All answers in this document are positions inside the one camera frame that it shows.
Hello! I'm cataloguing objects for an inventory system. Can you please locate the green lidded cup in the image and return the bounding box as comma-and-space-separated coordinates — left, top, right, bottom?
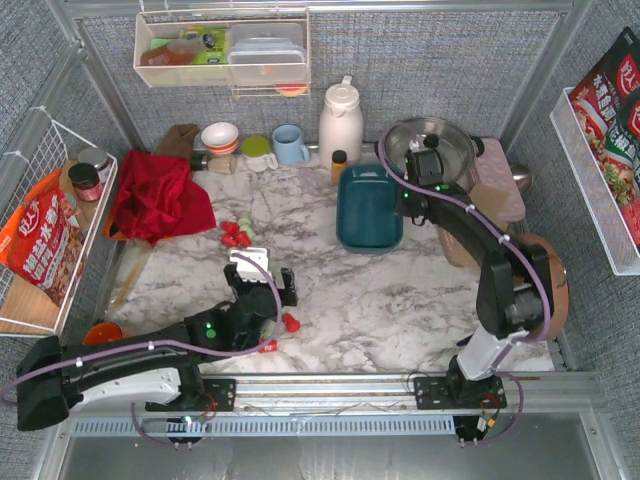
241, 136, 278, 173

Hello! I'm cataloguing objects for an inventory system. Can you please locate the red seasoning packet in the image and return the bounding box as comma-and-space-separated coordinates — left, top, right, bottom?
569, 27, 639, 245

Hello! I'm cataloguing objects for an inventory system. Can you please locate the round wooden board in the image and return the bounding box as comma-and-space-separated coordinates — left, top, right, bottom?
515, 233, 569, 341

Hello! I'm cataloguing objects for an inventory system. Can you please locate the pink egg tray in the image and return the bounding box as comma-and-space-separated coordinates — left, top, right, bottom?
468, 138, 526, 226

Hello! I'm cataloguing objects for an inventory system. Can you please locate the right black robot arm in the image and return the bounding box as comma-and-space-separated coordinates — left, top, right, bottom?
394, 149, 553, 403

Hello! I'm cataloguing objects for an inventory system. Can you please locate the red coffee capsule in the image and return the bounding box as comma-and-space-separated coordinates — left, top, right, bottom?
282, 313, 301, 333

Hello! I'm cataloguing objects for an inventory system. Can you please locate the orange spice bottle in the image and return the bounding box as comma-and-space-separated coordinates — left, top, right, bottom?
331, 150, 347, 184

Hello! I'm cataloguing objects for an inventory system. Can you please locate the stainless steel pot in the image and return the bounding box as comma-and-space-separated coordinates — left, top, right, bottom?
384, 117, 485, 191

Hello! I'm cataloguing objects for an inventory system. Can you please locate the white thermos jug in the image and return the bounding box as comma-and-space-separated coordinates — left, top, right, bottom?
318, 75, 364, 169

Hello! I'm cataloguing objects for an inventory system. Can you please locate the white right wall basket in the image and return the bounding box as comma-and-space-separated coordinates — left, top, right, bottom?
549, 87, 639, 276

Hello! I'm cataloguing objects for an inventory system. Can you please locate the white orange striped bowl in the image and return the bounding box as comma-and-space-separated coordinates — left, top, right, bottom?
200, 122, 239, 156

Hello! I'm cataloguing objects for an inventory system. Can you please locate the blue mug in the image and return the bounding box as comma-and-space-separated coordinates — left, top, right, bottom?
272, 125, 310, 166

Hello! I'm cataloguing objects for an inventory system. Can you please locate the white wire side basket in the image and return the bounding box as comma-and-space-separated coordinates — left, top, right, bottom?
1, 106, 119, 337

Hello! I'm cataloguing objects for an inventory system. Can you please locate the silver lid jar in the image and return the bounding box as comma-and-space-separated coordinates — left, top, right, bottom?
78, 147, 110, 183

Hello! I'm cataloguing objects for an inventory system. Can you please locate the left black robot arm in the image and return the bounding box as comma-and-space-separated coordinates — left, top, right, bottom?
15, 255, 298, 432

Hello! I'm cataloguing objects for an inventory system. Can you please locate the dark lid jar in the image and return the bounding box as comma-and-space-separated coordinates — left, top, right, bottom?
68, 163, 103, 203

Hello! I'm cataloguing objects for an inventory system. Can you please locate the red capsule near front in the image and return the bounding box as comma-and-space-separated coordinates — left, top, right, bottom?
259, 340, 278, 353

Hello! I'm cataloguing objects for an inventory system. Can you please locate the striped oven mitt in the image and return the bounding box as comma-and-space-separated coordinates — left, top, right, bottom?
438, 227, 479, 270

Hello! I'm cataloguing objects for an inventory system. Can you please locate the cream wall storage box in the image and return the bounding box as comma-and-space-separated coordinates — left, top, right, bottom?
133, 8, 311, 96

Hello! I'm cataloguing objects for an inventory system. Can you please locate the teal storage basket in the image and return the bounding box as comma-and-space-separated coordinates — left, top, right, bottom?
336, 164, 404, 254

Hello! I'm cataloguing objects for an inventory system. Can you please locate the red snack bag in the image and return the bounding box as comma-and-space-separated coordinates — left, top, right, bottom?
1, 169, 84, 307

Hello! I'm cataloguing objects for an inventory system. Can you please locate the clear plastic container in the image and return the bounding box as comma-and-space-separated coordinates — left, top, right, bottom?
226, 22, 307, 85

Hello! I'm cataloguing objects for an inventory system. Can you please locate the brown cardboard sheet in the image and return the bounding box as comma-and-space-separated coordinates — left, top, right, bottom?
469, 183, 509, 223

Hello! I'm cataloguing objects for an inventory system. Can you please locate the pepper grinder bottle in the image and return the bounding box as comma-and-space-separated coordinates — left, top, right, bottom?
190, 154, 237, 175

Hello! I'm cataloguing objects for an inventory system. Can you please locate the brown paper bag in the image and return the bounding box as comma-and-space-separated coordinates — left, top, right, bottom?
154, 124, 200, 159

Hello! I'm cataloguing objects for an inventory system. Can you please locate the red cloth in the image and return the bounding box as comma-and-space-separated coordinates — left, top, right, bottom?
104, 150, 216, 246

